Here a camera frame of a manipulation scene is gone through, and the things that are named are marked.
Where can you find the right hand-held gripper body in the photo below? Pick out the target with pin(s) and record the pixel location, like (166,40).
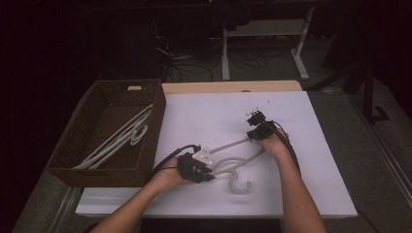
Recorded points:
(257,119)

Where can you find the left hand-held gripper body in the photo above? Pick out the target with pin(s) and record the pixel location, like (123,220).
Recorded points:
(189,166)

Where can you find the grey plastic clothes hanger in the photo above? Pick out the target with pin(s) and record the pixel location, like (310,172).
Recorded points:
(126,126)
(111,149)
(226,146)

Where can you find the brown wicker basket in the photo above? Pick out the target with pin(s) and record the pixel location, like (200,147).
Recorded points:
(107,97)

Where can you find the person's left hand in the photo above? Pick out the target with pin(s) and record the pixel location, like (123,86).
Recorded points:
(170,176)

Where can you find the person's right hand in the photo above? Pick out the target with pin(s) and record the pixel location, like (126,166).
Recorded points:
(275,145)

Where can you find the white sheet table cover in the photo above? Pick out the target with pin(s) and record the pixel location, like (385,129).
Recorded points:
(210,110)

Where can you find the black metal stand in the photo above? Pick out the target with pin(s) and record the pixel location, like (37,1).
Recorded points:
(369,97)

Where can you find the white metal table frame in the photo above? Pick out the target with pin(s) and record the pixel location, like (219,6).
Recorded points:
(259,27)

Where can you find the metal floor rail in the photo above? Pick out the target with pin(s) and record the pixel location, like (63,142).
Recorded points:
(385,152)

